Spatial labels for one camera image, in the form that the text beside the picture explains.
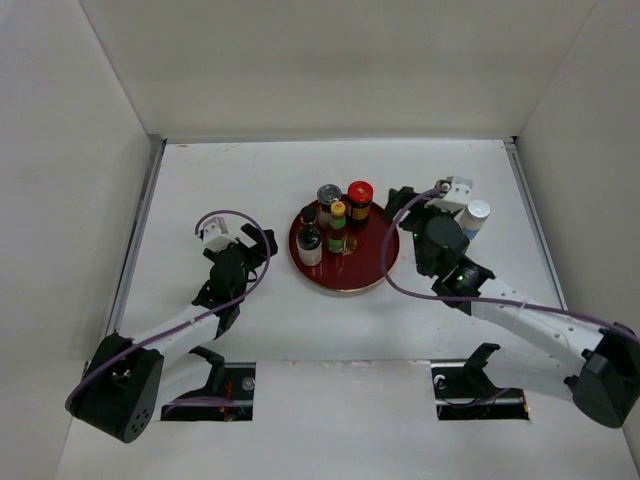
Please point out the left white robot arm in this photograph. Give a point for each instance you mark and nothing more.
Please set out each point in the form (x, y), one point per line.
(119, 391)

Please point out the green label chili sauce bottle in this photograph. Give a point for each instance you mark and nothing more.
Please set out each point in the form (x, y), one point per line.
(337, 228)

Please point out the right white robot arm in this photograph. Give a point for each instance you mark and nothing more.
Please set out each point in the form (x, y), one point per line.
(601, 358)

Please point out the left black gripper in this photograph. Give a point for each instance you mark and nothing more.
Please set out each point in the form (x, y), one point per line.
(260, 248)

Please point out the red lid sauce jar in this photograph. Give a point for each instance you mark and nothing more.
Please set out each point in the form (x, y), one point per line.
(360, 196)

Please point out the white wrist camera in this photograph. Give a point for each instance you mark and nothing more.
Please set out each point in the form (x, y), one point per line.
(455, 194)
(214, 234)

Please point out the clear lid white spice jar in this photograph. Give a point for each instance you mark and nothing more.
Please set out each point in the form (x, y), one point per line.
(327, 194)

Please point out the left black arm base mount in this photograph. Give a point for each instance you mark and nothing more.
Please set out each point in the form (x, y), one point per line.
(220, 390)

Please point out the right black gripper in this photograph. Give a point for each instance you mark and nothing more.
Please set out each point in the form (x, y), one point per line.
(406, 222)

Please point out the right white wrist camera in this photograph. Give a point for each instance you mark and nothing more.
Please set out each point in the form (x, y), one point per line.
(455, 194)

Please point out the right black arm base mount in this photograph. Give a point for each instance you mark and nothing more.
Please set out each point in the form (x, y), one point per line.
(464, 392)

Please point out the white blue label canister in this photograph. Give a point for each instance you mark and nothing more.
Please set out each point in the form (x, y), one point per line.
(473, 217)

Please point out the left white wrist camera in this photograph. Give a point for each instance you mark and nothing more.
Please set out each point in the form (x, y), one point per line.
(214, 234)

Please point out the round red lacquer tray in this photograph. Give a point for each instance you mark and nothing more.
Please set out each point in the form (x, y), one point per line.
(359, 266)

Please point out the black cap salt grinder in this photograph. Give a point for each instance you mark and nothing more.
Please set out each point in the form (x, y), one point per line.
(309, 238)

